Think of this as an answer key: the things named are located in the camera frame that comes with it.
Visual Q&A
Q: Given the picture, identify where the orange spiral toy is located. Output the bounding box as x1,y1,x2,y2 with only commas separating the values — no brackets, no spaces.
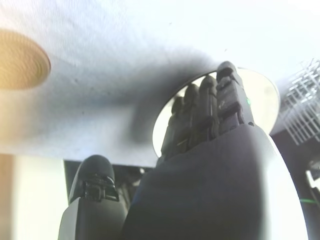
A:
0,28,52,90

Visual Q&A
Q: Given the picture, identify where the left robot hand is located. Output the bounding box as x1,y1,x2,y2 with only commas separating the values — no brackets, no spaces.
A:
58,61,308,240

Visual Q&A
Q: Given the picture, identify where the silver wire plate rack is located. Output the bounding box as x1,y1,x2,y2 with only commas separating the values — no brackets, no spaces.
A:
271,58,320,146

